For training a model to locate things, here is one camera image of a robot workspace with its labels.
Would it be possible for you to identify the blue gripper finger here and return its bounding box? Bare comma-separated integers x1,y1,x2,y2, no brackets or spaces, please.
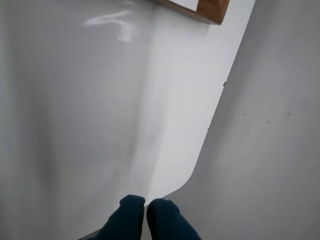
145,198,201,240
96,194,146,240

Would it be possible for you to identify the wooden chessboard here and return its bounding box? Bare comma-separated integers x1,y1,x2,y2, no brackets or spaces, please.
163,0,231,26

